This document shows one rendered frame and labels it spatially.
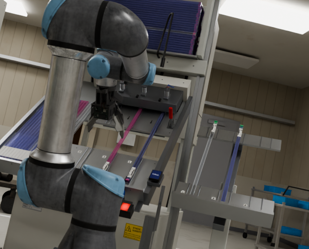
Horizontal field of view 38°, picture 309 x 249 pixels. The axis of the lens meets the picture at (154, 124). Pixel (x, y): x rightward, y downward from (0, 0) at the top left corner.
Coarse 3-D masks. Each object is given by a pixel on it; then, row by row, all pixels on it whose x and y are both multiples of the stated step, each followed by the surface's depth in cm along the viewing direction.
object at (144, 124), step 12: (84, 84) 230; (84, 96) 220; (120, 108) 211; (132, 108) 211; (180, 108) 211; (96, 120) 203; (144, 120) 203; (156, 120) 203; (168, 120) 203; (144, 132) 197; (156, 132) 195; (168, 132) 195
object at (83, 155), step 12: (72, 144) 188; (84, 156) 182; (96, 156) 182; (108, 156) 182; (120, 156) 182; (132, 156) 182; (108, 168) 175; (120, 168) 175; (144, 168) 176; (132, 180) 170; (144, 180) 170
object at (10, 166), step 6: (0, 162) 178; (6, 162) 177; (12, 162) 175; (18, 162) 175; (0, 168) 180; (6, 168) 179; (12, 168) 178; (18, 168) 177; (12, 174) 180; (126, 186) 164; (132, 186) 164; (126, 192) 165; (132, 192) 164; (138, 192) 164; (126, 198) 167; (132, 198) 166; (138, 198) 165
